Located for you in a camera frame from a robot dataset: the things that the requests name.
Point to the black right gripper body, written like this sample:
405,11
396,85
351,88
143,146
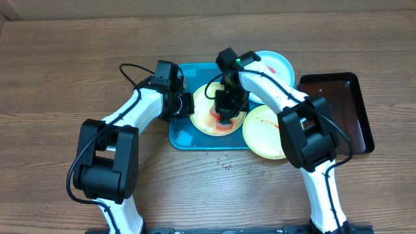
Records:
237,102

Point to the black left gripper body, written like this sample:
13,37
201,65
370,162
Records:
182,106

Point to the red sponge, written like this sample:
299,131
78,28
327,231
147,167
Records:
220,125

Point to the yellow plate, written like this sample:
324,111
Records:
202,119
261,133

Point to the light blue plate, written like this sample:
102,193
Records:
275,65

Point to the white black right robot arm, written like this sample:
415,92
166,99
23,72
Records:
307,132

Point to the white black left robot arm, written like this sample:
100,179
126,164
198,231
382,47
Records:
105,169

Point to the dark brown rectangular tray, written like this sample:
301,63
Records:
343,94

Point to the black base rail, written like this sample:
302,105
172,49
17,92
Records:
287,229

